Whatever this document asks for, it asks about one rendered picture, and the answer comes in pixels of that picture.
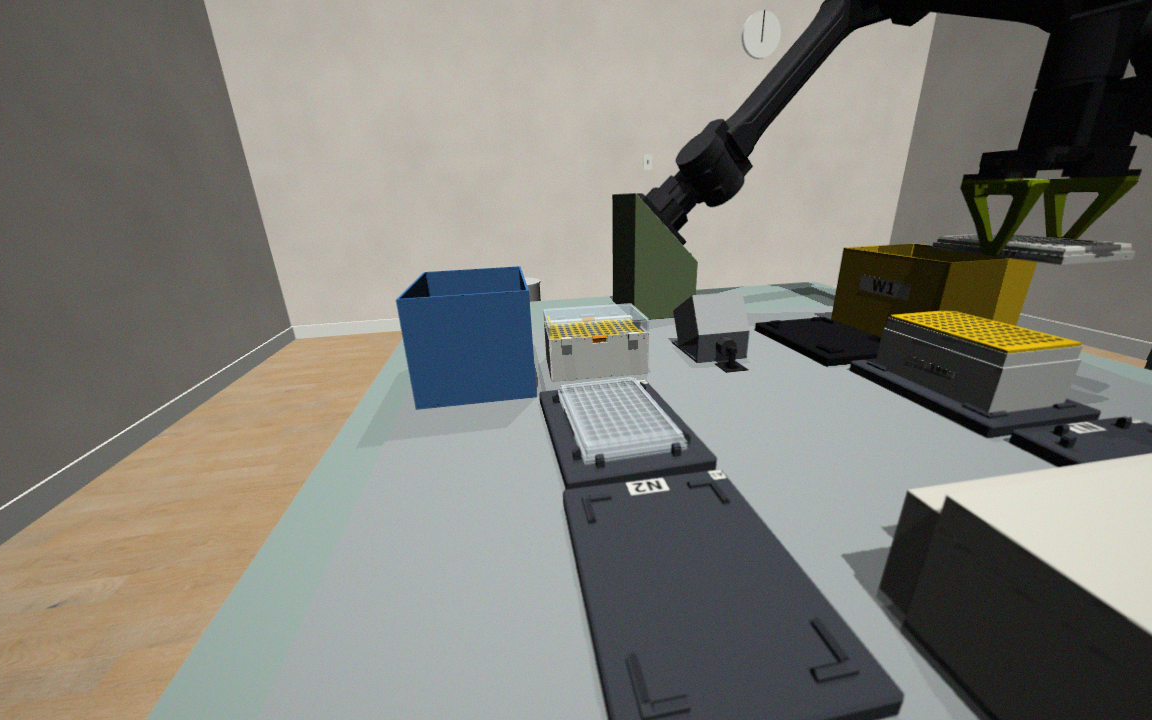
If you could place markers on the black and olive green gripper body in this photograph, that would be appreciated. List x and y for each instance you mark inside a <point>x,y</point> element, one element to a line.
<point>1098,161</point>

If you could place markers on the white multi-well plate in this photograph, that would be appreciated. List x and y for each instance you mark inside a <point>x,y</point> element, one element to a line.
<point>618,418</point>

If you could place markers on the blue open-top bin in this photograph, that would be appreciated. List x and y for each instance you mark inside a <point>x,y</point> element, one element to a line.
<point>471,348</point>

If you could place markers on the yellow open-top bin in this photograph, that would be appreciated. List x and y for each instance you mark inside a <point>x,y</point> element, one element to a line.
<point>878,281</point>

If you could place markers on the pale grey bench mat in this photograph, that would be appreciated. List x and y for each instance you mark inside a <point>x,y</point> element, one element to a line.
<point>453,592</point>

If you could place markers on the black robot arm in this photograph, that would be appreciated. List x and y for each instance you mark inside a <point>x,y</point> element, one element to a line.
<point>1090,114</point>

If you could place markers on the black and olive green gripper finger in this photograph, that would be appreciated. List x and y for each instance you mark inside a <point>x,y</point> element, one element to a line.
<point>1025,193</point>
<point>1110,190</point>

